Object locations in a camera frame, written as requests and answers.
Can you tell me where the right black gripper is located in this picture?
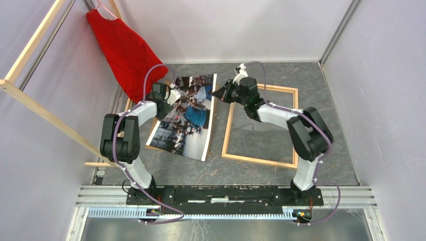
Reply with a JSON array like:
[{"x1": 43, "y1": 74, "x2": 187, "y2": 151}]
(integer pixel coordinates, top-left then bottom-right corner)
[{"x1": 213, "y1": 78, "x2": 248, "y2": 106}]

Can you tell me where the printed colour photo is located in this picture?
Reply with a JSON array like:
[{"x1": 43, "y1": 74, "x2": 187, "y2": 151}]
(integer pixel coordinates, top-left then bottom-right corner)
[{"x1": 145, "y1": 73, "x2": 218, "y2": 162}]

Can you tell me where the clear acrylic sheet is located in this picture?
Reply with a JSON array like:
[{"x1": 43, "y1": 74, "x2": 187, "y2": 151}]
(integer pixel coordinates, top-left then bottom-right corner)
[{"x1": 227, "y1": 103, "x2": 293, "y2": 164}]

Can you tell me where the wooden picture frame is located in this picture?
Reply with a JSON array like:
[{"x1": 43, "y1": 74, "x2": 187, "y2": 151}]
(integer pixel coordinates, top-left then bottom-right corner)
[{"x1": 221, "y1": 83, "x2": 299, "y2": 170}]

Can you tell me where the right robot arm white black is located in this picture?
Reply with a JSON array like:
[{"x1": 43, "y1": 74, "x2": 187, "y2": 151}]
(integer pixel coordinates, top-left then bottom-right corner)
[{"x1": 212, "y1": 77, "x2": 334, "y2": 205}]

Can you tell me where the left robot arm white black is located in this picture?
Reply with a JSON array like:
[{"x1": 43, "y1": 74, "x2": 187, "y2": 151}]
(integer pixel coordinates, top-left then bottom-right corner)
[{"x1": 100, "y1": 83, "x2": 180, "y2": 205}]

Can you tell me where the red hanging shirt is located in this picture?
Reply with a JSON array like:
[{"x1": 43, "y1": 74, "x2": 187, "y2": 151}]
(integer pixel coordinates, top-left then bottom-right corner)
[{"x1": 86, "y1": 10, "x2": 168, "y2": 103}]

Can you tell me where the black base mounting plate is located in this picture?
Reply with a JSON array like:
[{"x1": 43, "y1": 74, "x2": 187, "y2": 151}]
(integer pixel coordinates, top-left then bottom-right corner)
[{"x1": 126, "y1": 185, "x2": 324, "y2": 216}]

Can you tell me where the wooden clothes rack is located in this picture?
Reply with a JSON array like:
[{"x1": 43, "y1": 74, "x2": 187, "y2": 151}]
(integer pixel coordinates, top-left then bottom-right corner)
[{"x1": 1, "y1": 1, "x2": 118, "y2": 171}]

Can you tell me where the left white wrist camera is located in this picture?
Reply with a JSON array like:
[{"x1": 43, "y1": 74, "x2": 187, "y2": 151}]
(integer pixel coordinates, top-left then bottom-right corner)
[{"x1": 166, "y1": 84, "x2": 181, "y2": 105}]

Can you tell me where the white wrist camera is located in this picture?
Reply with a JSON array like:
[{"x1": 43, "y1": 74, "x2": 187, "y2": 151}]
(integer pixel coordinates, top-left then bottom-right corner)
[
  {"x1": 166, "y1": 84, "x2": 181, "y2": 105},
  {"x1": 233, "y1": 63, "x2": 248, "y2": 85}
]

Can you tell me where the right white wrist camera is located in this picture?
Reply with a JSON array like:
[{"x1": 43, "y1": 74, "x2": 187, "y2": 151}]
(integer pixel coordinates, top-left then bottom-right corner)
[{"x1": 233, "y1": 63, "x2": 248, "y2": 85}]

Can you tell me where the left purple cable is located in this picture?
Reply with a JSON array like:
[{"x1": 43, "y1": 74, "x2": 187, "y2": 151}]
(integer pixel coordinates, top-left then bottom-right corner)
[{"x1": 112, "y1": 64, "x2": 185, "y2": 225}]

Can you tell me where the purple cable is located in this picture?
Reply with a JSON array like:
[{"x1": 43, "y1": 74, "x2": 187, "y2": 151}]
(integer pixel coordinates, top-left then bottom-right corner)
[
  {"x1": 112, "y1": 64, "x2": 185, "y2": 225},
  {"x1": 244, "y1": 61, "x2": 342, "y2": 227}
]

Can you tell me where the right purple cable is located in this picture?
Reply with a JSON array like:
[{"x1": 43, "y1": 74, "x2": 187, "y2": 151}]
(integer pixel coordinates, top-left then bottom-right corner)
[{"x1": 244, "y1": 61, "x2": 342, "y2": 227}]

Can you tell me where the aluminium rail base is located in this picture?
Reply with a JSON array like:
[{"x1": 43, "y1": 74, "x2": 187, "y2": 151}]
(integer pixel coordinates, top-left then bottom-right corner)
[{"x1": 66, "y1": 186, "x2": 387, "y2": 240}]

